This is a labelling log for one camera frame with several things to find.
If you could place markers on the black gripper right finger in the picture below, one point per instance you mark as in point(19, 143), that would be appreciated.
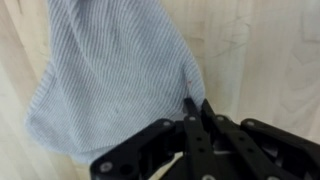
point(253, 153)

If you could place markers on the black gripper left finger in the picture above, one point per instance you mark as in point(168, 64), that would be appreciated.
point(193, 150)

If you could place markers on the grey microfibre towel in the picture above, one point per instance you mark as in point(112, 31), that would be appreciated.
point(116, 73)

